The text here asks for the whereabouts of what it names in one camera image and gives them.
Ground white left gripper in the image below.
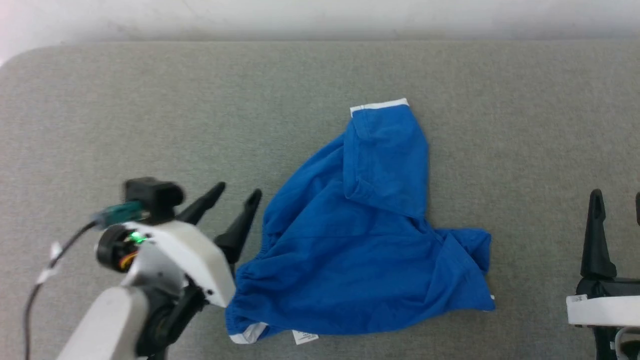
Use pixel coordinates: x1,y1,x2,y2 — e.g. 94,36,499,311
131,182,263,307

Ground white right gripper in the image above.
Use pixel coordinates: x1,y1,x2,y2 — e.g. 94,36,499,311
566,188,640,329

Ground blue and white basketball shorts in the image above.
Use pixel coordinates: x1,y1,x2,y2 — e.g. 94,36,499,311
224,98,496,346

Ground grey fabric sofa seat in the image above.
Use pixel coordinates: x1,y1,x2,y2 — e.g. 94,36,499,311
0,40,640,360

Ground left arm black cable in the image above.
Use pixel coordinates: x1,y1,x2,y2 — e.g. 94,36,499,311
22,201,144,360

